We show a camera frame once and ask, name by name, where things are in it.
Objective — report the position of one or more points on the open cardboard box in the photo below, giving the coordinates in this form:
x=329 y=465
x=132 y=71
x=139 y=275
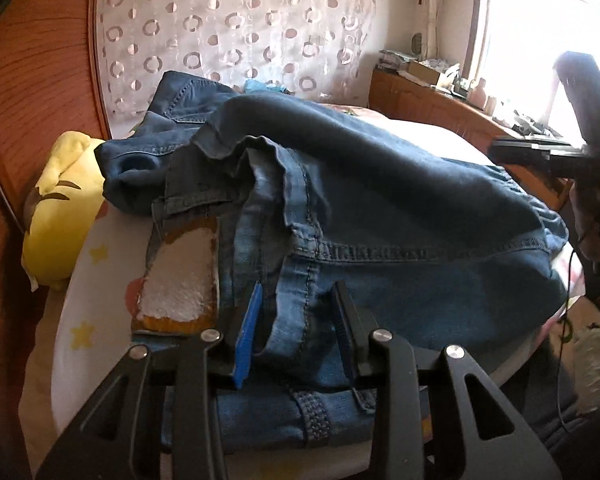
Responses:
x=425 y=71

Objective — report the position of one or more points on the person's right hand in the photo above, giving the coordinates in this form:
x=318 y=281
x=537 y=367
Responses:
x=592 y=240

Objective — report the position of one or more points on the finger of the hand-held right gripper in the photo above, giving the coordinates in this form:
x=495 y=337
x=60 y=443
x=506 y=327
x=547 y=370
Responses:
x=540 y=157

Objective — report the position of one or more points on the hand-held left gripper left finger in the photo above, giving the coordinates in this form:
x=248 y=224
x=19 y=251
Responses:
x=247 y=340

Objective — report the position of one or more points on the yellow plush toy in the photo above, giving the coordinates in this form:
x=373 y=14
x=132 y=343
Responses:
x=60 y=220

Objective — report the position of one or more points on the blue denim pants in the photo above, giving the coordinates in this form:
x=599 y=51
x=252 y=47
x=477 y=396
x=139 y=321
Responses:
x=405 y=210

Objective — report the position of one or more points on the grey oval object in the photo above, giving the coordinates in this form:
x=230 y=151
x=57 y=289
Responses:
x=417 y=45

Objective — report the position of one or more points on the beige window curtain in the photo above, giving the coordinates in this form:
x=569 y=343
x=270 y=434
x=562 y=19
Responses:
x=445 y=5

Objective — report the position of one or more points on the circle-patterned sheer curtain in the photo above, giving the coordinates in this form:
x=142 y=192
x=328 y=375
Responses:
x=230 y=25

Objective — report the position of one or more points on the stack of printed papers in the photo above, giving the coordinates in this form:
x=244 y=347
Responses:
x=392 y=60

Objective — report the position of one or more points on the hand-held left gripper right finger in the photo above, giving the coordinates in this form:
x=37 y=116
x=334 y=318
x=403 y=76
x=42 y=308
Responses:
x=347 y=340

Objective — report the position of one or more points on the window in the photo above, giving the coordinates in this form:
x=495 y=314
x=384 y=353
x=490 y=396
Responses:
x=520 y=35

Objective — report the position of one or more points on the floral blanket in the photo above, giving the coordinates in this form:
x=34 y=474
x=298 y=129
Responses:
x=350 y=109

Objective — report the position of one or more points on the wooden cabinet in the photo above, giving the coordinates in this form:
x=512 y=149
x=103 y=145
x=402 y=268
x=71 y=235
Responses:
x=420 y=105

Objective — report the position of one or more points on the pink bottle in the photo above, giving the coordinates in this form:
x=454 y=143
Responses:
x=477 y=92

